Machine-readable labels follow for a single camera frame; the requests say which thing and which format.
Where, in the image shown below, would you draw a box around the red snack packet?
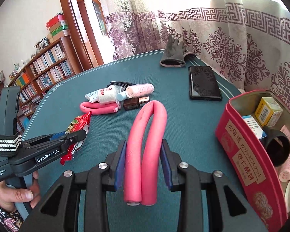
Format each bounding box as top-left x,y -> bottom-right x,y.
60,113 -> 91,165

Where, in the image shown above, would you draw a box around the white red-print tube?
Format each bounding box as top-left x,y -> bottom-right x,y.
85,85 -> 124,105

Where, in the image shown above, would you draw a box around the pink foam curler long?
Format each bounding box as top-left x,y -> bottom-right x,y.
124,100 -> 168,206

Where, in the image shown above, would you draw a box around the blue white medicine box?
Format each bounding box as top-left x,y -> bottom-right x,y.
242,115 -> 267,140

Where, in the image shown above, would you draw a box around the black plastic cup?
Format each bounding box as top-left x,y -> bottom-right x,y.
263,125 -> 290,168

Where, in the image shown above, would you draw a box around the yellow white medicine box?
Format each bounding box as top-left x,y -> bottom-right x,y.
255,97 -> 283,127

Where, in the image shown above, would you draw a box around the person's left hand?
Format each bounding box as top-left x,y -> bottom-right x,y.
0,171 -> 41,212

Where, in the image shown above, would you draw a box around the pink foam curler bent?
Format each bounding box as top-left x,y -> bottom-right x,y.
79,102 -> 119,115

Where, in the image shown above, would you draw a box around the red biscuit tin box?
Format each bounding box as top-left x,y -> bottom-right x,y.
215,90 -> 290,231

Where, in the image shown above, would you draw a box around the light blue cap stick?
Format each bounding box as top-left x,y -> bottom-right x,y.
116,91 -> 128,102

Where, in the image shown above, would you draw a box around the small brown box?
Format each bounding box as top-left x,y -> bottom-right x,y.
123,96 -> 150,111

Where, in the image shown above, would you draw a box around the wooden bookshelf with books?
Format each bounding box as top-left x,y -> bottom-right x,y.
8,36 -> 83,132

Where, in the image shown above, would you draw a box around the black comb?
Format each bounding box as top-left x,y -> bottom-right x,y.
107,81 -> 135,90

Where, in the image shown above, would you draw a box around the stacked coloured boxes on shelf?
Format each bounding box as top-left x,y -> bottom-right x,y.
45,13 -> 71,44

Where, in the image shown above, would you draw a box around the black smartphone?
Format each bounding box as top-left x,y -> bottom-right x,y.
188,66 -> 222,101

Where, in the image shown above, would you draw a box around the grey glove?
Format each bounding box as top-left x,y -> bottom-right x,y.
160,34 -> 196,68

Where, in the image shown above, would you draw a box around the patterned purple white curtain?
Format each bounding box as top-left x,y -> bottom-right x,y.
101,0 -> 290,109

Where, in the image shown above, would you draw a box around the wooden door frame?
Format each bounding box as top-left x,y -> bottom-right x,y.
56,0 -> 109,71

